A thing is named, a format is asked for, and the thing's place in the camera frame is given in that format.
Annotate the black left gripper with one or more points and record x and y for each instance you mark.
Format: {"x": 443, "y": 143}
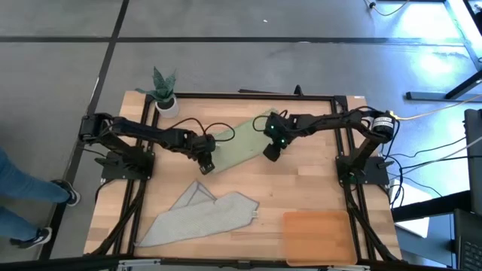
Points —
{"x": 203, "y": 145}

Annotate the person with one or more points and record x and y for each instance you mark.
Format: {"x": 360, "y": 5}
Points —
{"x": 22, "y": 184}

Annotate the black desk leg frame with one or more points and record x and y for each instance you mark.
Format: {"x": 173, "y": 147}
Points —
{"x": 433, "y": 96}

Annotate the black desk beam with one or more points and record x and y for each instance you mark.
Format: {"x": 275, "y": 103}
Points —
{"x": 429, "y": 209}

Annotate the white box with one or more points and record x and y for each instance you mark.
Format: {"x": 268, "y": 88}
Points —
{"x": 412, "y": 205}

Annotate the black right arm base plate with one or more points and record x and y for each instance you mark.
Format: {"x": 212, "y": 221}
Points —
{"x": 373, "y": 175}

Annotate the white plant pot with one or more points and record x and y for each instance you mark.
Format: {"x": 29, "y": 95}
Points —
{"x": 168, "y": 110}

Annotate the grey waffle towel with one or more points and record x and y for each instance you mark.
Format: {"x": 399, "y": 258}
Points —
{"x": 203, "y": 222}

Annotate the black keyboard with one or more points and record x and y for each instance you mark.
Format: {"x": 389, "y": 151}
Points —
{"x": 468, "y": 244}

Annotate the green artificial plant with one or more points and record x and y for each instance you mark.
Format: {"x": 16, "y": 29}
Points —
{"x": 162, "y": 87}

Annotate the green microfiber towel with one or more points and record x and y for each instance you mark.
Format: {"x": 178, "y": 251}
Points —
{"x": 241, "y": 148}

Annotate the dark grey cabinet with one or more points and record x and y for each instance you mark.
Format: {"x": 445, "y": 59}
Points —
{"x": 473, "y": 158}

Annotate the yellow power outlet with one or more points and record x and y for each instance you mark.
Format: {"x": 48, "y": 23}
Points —
{"x": 394, "y": 116}

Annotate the black metal table frame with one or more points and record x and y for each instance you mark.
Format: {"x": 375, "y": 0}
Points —
{"x": 244, "y": 96}

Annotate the orange cutting board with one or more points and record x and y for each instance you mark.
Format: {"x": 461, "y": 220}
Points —
{"x": 320, "y": 237}

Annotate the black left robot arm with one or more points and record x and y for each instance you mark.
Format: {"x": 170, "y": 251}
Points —
{"x": 150, "y": 133}

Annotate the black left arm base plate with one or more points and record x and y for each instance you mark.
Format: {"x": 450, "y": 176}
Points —
{"x": 124, "y": 174}

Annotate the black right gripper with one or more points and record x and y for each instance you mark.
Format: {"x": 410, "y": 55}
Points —
{"x": 282, "y": 130}

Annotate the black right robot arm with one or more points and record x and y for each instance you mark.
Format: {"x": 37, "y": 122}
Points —
{"x": 331, "y": 120}

